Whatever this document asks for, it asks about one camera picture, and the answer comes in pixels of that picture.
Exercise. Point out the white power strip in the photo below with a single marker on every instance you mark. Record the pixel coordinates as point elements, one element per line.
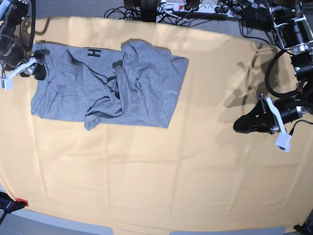
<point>179,9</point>

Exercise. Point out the blue clamp right corner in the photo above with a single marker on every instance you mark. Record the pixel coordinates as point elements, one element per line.
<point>304,229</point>

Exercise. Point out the black robot base post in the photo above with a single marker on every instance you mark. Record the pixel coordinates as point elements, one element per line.
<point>148,10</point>

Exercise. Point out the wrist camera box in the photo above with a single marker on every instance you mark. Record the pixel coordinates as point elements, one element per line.
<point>6,83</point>
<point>283,142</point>

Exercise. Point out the blue clamp with red tip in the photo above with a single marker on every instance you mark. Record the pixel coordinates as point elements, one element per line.
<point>8,205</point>

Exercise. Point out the yellow table cloth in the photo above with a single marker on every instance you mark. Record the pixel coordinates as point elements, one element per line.
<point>196,175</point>

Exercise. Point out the black power adapter brick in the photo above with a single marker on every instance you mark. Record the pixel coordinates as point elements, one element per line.
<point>257,18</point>

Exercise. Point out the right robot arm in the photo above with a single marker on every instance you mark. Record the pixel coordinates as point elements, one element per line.
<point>14,51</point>

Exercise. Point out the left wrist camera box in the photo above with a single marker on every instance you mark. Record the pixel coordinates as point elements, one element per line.
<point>283,142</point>

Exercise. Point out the grey t-shirt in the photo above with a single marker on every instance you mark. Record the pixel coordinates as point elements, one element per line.
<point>136,85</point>

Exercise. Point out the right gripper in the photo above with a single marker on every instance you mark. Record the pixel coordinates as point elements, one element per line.
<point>34,66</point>

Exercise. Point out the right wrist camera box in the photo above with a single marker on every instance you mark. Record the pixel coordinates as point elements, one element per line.
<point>6,83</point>

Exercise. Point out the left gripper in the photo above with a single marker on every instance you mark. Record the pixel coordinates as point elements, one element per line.
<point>264,117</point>

